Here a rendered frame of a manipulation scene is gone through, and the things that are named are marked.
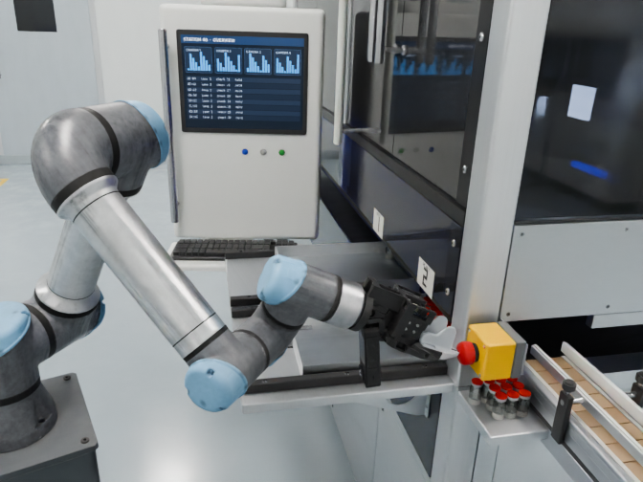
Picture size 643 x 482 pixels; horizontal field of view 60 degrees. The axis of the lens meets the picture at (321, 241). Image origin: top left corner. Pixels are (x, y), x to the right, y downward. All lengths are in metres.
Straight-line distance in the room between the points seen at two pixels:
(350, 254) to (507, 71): 0.87
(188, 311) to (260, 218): 1.18
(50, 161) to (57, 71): 5.71
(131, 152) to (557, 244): 0.73
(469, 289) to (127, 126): 0.62
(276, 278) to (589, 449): 0.54
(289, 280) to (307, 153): 1.10
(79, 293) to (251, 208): 0.92
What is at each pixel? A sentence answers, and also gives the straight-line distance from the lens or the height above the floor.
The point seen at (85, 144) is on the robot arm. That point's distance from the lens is 0.85.
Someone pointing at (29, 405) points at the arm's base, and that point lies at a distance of 1.17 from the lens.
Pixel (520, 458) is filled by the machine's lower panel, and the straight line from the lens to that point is 1.31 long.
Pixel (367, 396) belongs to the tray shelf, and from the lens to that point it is 1.08.
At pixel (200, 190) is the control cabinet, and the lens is 1.93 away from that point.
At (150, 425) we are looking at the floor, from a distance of 2.44.
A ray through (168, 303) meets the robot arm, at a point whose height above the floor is 1.16.
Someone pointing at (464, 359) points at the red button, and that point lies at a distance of 0.99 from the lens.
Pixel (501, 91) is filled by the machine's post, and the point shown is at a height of 1.42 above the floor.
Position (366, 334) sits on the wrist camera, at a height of 1.06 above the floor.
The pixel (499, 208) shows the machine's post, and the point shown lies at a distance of 0.98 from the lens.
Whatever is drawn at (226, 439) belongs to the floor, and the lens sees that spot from 2.33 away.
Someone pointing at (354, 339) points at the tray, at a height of 0.88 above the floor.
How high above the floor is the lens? 1.52
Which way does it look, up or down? 21 degrees down
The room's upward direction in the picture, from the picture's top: 2 degrees clockwise
